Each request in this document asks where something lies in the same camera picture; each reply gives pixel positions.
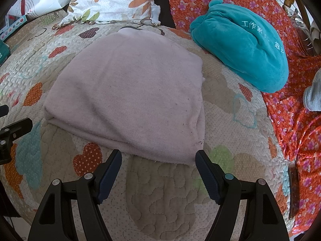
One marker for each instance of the white floral pillow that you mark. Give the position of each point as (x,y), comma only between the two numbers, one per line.
(112,0)

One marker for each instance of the teal plush pillow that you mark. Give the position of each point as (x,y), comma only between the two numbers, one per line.
(238,47)

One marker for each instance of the heart patterned quilt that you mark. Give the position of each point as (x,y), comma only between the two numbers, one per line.
(160,200)

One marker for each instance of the grey cloth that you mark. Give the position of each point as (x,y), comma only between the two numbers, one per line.
(313,93)

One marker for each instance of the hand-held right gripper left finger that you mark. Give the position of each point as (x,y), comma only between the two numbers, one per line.
(109,178)

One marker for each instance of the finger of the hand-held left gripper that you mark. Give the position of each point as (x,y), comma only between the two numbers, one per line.
(17,128)
(3,111)

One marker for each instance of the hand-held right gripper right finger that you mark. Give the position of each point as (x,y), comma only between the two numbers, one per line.
(208,178)

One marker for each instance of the orange floral blanket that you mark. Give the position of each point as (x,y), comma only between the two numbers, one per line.
(298,130)

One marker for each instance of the wooden bed frame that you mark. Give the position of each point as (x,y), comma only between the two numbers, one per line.
(288,1)

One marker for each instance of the teal cardboard box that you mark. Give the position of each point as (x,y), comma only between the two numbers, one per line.
(3,52)

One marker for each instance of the light blue dotted box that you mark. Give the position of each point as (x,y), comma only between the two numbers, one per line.
(13,26)

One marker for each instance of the pale pink small shirt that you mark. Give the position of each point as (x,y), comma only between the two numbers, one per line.
(130,90)

